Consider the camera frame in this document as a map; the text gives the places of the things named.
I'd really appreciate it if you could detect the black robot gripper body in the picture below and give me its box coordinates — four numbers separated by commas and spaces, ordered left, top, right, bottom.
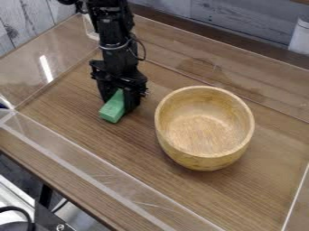
89, 44, 147, 88

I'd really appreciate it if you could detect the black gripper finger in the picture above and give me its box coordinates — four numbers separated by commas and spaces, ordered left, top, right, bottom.
92, 67, 123, 102
123, 84, 147, 114

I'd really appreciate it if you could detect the green rectangular block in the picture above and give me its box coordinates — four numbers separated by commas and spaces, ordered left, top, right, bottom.
99, 89, 124, 124

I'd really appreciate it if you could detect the brown wooden bowl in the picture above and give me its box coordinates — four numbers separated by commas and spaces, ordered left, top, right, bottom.
153, 86, 254, 171

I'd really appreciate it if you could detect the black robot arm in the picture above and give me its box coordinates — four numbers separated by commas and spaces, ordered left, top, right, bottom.
56, 0, 147, 114

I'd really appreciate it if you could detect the black table leg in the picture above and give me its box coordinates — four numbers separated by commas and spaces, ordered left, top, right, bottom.
38, 184, 53, 208

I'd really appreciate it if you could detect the white cylindrical container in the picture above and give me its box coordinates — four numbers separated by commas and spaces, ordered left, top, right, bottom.
288, 15, 309, 56

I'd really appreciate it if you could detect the clear acrylic corner bracket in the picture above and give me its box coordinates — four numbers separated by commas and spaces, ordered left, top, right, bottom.
81, 14, 99, 42

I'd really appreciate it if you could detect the clear acrylic front wall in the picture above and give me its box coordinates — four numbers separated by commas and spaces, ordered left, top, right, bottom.
0, 109, 224, 231

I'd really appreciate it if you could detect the black cable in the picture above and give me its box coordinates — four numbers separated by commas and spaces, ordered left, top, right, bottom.
0, 206, 33, 231

